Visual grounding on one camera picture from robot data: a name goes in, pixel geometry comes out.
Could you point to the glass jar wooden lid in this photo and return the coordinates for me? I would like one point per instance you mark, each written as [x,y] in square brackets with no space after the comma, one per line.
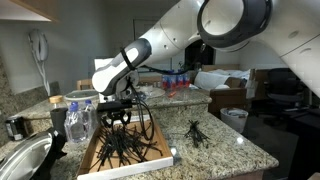
[57,102]

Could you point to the fiji water bottle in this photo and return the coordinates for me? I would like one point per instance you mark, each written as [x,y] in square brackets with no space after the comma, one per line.
[186,80]
[165,82]
[172,79]
[180,81]

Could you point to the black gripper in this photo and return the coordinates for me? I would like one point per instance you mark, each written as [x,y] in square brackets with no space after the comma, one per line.
[109,112]

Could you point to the clear water bottle pack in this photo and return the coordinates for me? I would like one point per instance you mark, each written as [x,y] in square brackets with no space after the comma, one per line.
[81,121]

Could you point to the wooden upper cabinets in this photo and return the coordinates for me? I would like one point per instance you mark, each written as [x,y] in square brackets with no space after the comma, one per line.
[29,10]

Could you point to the white waste bin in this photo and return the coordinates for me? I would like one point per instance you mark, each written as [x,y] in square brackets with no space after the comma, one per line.
[234,117]

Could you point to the white plate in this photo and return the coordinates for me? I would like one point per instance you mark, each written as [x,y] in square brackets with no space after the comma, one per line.
[81,95]

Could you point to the white wall phone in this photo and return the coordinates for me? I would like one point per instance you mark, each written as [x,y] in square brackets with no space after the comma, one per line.
[39,49]

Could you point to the shallow cardboard box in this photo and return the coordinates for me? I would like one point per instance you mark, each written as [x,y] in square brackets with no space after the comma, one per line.
[150,131]

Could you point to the black office chair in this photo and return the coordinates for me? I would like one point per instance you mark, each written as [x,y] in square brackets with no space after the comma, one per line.
[284,88]

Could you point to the orange marker pen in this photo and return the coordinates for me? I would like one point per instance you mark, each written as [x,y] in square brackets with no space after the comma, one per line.
[172,94]

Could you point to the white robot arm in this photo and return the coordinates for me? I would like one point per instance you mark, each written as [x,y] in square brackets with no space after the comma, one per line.
[291,28]

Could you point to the black zip ties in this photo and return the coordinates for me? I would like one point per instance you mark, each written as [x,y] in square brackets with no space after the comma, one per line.
[122,146]
[195,134]

